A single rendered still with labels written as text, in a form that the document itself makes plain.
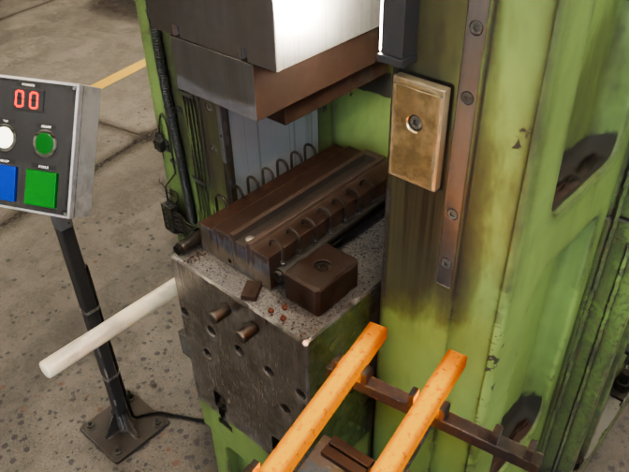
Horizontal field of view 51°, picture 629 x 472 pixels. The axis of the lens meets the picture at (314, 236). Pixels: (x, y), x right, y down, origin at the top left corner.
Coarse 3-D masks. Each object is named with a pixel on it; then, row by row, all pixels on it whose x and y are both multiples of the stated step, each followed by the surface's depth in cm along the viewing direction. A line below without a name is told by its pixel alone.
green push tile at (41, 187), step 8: (32, 176) 139; (40, 176) 139; (48, 176) 138; (56, 176) 138; (32, 184) 139; (40, 184) 139; (48, 184) 138; (56, 184) 138; (32, 192) 139; (40, 192) 139; (48, 192) 138; (56, 192) 138; (24, 200) 140; (32, 200) 140; (40, 200) 139; (48, 200) 139; (56, 200) 139
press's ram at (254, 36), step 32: (160, 0) 107; (192, 0) 102; (224, 0) 97; (256, 0) 92; (288, 0) 92; (320, 0) 97; (352, 0) 103; (192, 32) 105; (224, 32) 100; (256, 32) 95; (288, 32) 95; (320, 32) 100; (352, 32) 106; (256, 64) 98; (288, 64) 98
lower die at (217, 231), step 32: (320, 160) 152; (352, 160) 147; (384, 160) 149; (256, 192) 142; (288, 192) 140; (352, 192) 139; (384, 192) 144; (224, 224) 131; (288, 224) 130; (320, 224) 130; (224, 256) 133; (256, 256) 124; (288, 256) 126
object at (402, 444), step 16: (448, 352) 97; (448, 368) 94; (432, 384) 92; (448, 384) 92; (416, 400) 90; (432, 400) 90; (416, 416) 88; (432, 416) 89; (400, 432) 86; (416, 432) 86; (400, 448) 84; (416, 448) 86; (384, 464) 82; (400, 464) 82
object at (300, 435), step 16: (368, 336) 99; (384, 336) 101; (352, 352) 97; (368, 352) 97; (336, 368) 95; (352, 368) 95; (336, 384) 92; (352, 384) 94; (320, 400) 90; (336, 400) 90; (304, 416) 88; (320, 416) 88; (288, 432) 86; (304, 432) 86; (288, 448) 84; (304, 448) 85; (272, 464) 82; (288, 464) 82
